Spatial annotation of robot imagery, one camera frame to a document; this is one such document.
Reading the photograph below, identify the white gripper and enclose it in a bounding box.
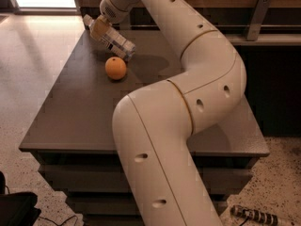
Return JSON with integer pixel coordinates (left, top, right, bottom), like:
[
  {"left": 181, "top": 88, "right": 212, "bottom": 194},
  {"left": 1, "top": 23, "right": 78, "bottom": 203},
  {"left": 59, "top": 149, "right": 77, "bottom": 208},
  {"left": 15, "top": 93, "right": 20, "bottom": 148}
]
[{"left": 90, "top": 0, "right": 130, "bottom": 42}]

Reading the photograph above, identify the blue labelled plastic bottle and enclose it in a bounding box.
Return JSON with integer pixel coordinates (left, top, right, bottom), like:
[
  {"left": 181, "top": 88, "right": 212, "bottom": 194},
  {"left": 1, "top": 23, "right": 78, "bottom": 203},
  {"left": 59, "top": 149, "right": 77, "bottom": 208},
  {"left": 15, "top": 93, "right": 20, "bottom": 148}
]
[{"left": 83, "top": 14, "right": 135, "bottom": 61}]

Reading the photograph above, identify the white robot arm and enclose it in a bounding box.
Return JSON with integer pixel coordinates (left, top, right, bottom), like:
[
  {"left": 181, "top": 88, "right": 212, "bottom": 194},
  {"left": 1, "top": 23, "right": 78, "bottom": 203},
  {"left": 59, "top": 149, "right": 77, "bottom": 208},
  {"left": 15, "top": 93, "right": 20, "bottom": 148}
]
[{"left": 100, "top": 0, "right": 246, "bottom": 226}]

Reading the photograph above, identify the orange fruit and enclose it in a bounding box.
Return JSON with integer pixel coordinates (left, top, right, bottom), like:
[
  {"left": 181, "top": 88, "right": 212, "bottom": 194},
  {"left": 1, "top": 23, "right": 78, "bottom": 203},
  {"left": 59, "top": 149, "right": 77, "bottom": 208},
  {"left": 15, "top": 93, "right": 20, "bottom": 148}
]
[{"left": 105, "top": 56, "right": 127, "bottom": 80}]

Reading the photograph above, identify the grey drawer cabinet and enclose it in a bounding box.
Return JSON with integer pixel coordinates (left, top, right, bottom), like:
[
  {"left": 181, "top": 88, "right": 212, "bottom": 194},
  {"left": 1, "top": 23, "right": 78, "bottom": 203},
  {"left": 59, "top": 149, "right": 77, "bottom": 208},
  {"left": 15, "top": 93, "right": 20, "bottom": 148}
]
[{"left": 20, "top": 30, "right": 269, "bottom": 226}]

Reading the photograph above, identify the black bag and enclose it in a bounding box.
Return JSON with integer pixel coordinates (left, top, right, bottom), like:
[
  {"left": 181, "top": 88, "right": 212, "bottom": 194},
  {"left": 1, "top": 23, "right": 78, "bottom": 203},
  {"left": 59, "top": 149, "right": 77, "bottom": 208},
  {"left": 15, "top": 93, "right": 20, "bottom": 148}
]
[{"left": 0, "top": 172, "right": 40, "bottom": 226}]

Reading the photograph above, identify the left metal bracket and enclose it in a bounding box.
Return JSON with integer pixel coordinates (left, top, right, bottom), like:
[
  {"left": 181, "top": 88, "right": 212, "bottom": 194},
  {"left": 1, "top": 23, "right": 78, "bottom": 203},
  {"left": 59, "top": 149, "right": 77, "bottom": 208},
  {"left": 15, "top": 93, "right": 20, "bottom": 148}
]
[{"left": 119, "top": 15, "right": 131, "bottom": 30}]

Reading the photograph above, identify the metal bracket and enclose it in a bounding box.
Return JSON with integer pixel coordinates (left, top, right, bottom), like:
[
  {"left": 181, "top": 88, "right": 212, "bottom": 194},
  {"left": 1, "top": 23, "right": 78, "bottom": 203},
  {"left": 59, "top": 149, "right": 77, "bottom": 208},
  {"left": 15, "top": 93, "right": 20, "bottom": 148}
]
[
  {"left": 244, "top": 0, "right": 272, "bottom": 41},
  {"left": 119, "top": 15, "right": 131, "bottom": 30}
]

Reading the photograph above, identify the wooden wall shelf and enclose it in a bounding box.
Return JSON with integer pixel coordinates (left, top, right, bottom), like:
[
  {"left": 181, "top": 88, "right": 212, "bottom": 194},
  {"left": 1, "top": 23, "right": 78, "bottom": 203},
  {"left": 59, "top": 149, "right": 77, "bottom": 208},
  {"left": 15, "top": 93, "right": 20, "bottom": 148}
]
[{"left": 75, "top": 0, "right": 301, "bottom": 54}]

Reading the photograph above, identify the right metal bracket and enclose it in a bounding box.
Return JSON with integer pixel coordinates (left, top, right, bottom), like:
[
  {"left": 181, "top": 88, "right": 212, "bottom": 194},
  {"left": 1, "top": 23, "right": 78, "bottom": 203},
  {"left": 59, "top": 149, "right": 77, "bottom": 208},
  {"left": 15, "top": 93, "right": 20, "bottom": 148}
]
[{"left": 244, "top": 0, "right": 272, "bottom": 41}]

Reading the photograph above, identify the black cable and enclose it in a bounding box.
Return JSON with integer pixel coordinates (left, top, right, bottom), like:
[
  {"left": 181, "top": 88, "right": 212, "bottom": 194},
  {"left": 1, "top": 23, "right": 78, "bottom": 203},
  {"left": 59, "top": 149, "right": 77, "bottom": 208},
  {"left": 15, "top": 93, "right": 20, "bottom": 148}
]
[{"left": 38, "top": 215, "right": 79, "bottom": 226}]

